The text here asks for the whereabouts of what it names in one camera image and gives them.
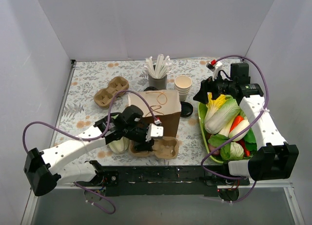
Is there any brown pulp cup carrier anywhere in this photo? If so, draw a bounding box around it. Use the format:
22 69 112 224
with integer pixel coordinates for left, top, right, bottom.
94 76 129 108
128 137 179 160

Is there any brown paper bag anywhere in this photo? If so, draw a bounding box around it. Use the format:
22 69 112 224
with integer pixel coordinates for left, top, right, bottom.
128 90 181 137

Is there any black coffee cup lid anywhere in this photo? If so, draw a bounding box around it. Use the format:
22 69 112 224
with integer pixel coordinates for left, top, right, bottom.
144 86 158 91

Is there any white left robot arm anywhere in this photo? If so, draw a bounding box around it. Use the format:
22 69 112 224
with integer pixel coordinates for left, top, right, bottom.
24 105 163 196

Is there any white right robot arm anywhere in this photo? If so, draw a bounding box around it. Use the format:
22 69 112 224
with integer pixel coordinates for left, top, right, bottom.
193 60 299 185

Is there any floral table mat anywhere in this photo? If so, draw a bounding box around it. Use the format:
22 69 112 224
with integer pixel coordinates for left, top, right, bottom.
48 58 275 167

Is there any yellow napa cabbage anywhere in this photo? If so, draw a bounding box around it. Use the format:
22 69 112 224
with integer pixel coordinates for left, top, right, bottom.
204 92 227 122

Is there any green vegetable tray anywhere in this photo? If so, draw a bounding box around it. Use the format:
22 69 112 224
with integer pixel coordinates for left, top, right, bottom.
197 98 258 164

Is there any stack of paper cups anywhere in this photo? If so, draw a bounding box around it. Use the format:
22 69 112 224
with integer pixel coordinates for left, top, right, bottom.
174 75 193 102

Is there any green white napa cabbage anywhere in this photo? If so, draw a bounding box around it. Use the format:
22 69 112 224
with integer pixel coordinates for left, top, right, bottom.
204 98 240 134

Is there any black spare cup lid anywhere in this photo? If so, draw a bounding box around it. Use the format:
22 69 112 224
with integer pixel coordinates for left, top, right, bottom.
180 102 194 118

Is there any orange carrot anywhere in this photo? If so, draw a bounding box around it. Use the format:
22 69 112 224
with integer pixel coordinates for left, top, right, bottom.
230 115 244 132

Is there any white radish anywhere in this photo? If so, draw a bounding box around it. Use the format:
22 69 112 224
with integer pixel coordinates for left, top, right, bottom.
229 119 250 142

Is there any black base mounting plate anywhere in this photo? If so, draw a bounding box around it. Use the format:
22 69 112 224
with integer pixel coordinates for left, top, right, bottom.
78 164 250 197

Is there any white wrapped straw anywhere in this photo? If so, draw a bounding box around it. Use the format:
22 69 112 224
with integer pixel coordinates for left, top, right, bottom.
145 57 156 79
159 55 171 79
155 54 164 79

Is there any grey straw holder cup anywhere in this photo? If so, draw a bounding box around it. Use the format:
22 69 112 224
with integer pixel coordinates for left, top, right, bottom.
148 74 167 90

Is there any green leafy vegetable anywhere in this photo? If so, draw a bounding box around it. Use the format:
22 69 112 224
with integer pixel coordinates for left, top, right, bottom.
208 134 229 161

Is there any purple red onion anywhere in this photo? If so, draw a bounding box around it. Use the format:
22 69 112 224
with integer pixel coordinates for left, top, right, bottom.
208 143 219 152

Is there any small white green cabbage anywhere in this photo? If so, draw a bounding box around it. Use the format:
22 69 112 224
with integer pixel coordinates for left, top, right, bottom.
224 142 244 160

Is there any red chili pepper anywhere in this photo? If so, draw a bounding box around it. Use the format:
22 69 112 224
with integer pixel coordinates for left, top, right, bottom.
238 139 250 157

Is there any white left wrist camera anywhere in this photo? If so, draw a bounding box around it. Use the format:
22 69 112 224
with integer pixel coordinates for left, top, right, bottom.
146 123 164 142

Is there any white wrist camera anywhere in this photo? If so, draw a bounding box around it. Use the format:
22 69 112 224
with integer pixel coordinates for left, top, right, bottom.
206 60 223 81
146 123 164 142

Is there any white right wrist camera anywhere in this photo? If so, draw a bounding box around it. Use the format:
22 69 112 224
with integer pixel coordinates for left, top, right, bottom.
206 60 223 81

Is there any aluminium frame rail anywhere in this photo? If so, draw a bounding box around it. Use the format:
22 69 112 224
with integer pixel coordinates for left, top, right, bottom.
22 180 304 225

